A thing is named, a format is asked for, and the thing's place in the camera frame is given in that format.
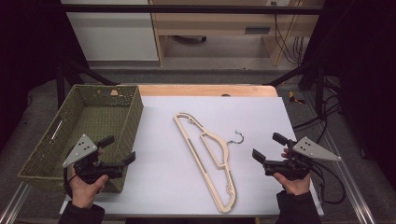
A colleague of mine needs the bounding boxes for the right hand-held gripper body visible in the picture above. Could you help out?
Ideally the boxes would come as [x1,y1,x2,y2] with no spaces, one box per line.
[262,135,342,182]

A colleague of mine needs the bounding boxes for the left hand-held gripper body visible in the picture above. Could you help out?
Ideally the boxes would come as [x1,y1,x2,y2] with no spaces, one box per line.
[63,133,125,185]

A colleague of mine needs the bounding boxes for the green woven basket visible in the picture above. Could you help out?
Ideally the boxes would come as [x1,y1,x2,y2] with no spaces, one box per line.
[17,84,145,194]

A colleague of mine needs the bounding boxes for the person's right hand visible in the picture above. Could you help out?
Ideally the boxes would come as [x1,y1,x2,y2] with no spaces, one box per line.
[273,173,313,197]

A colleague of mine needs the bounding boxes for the person's left hand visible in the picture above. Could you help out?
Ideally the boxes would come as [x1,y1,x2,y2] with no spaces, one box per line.
[70,167,110,209]

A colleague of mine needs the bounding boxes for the white paper sheet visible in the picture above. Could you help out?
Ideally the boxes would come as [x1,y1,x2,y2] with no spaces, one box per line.
[59,95,325,217]

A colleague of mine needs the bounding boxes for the yellow and black tool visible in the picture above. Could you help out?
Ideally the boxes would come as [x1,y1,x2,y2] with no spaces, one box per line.
[288,91,306,105]

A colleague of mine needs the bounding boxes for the black metal stand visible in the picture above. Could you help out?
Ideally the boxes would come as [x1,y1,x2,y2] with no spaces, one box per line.
[264,58,329,119]
[55,58,121,110]

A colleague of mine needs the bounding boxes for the wooden table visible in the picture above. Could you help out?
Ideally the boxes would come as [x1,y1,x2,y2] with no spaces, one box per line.
[136,84,279,98]

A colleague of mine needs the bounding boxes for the black curtain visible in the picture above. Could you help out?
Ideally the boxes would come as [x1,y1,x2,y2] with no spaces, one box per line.
[298,0,396,189]
[0,0,89,151]

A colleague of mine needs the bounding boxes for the white cabinet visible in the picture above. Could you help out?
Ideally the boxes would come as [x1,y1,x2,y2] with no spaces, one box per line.
[60,0,160,63]

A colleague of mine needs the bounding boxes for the light wooden desk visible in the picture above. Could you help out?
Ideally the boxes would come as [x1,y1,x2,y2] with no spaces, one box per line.
[148,0,325,67]

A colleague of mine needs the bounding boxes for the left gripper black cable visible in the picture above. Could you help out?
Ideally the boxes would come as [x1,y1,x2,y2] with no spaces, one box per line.
[63,166,78,199]

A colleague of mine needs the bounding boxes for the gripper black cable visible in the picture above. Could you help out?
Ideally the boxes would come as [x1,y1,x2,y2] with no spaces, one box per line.
[310,161,347,205]
[63,166,78,199]

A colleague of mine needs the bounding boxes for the black floor cables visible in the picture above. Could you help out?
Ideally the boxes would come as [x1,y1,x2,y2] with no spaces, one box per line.
[291,92,343,150]

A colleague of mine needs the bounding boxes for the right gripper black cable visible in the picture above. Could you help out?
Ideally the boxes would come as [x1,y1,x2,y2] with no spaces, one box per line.
[310,161,347,205]

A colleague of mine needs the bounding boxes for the aluminium rail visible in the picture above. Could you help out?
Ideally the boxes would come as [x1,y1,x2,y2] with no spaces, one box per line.
[0,181,33,224]
[302,92,378,224]

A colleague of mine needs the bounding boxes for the hanging black cables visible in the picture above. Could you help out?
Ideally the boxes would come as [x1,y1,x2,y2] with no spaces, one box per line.
[271,1,305,66]

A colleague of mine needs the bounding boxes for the black horizontal frame bar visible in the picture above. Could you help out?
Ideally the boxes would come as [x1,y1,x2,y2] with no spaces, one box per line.
[60,4,325,16]

